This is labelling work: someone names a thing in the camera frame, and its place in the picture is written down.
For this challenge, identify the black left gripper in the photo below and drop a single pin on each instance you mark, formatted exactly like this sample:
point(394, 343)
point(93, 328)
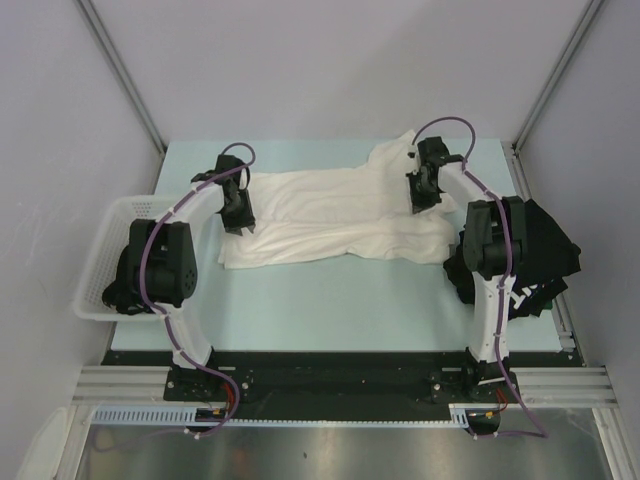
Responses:
point(245, 220)

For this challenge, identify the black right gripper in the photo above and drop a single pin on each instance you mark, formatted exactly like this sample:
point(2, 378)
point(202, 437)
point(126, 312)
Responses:
point(420, 203)

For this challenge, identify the white t shirt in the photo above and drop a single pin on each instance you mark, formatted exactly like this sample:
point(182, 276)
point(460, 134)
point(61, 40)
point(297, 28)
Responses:
point(309, 215)

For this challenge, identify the white plastic laundry basket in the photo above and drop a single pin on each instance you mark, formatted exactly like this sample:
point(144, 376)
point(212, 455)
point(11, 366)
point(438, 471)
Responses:
point(101, 265)

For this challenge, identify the black t shirt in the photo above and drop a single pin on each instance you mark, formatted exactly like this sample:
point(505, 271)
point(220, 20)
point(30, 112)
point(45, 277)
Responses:
point(117, 295)

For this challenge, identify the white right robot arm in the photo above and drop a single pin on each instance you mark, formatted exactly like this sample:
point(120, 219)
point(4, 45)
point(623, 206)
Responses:
point(491, 296)

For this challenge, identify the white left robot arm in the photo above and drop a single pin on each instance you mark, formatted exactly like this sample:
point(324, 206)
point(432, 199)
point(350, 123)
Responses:
point(157, 271)

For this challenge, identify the stack of black t shirts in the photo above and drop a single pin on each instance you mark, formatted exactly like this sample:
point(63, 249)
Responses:
point(555, 260)

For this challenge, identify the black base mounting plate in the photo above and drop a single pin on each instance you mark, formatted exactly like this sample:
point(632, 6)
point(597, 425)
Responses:
point(339, 386)

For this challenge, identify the white slotted cable duct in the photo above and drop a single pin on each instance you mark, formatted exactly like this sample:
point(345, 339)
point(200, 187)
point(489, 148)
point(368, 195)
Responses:
point(199, 418)

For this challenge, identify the aluminium frame rail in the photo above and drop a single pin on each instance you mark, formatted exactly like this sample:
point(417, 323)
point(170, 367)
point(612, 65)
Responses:
point(566, 387)

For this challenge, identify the right aluminium corner post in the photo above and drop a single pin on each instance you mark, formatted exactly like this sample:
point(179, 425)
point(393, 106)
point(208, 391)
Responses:
point(577, 37)

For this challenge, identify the aluminium corner post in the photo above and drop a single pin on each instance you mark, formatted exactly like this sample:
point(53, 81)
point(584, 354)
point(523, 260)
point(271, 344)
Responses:
point(115, 62)
point(577, 37)

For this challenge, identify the left aluminium corner post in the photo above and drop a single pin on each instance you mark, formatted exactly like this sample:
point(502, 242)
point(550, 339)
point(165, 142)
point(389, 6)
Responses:
point(115, 62)

